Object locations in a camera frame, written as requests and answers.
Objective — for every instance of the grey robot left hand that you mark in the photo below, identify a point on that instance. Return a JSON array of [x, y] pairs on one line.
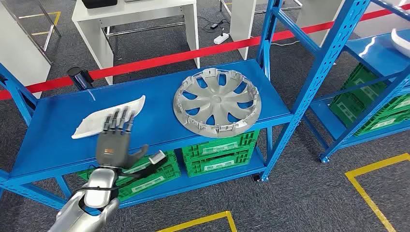
[[112, 147]]

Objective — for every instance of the white curved car body part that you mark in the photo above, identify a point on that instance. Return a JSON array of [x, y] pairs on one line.
[[402, 43], [93, 123]]

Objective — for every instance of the blue metal shelf rack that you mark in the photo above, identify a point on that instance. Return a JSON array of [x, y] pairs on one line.
[[160, 105], [378, 52]]

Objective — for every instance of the red barrier belt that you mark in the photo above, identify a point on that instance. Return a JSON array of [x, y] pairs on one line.
[[160, 59]]

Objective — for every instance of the silver wheel hubcap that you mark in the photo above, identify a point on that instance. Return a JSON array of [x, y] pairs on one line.
[[217, 99]]

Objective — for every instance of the white board panel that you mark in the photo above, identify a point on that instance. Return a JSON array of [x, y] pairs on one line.
[[241, 25], [317, 19], [19, 51]]

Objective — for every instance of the white table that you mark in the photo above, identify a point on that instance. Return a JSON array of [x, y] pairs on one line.
[[134, 12]]

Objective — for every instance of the yellow floor tape square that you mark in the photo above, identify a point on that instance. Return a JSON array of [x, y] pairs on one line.
[[230, 221], [57, 18], [378, 165]]

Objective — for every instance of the black case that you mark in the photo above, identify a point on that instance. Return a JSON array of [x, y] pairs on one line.
[[99, 3]]

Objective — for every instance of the white power strip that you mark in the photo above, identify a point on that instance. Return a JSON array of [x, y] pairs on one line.
[[221, 39]]

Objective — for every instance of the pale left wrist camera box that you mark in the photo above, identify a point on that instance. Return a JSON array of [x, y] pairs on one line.
[[157, 157]]

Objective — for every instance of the black barrier belt post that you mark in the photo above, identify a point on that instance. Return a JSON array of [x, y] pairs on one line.
[[78, 76]]

